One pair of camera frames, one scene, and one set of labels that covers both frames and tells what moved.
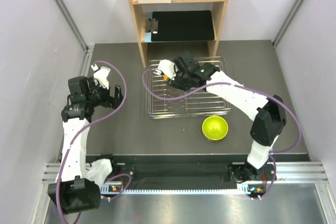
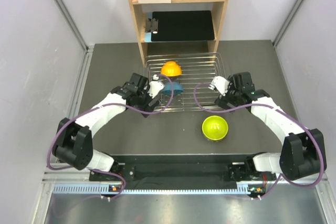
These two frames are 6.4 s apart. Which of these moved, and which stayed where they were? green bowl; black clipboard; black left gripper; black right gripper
Moved: black right gripper; black left gripper
Stayed: black clipboard; green bowl
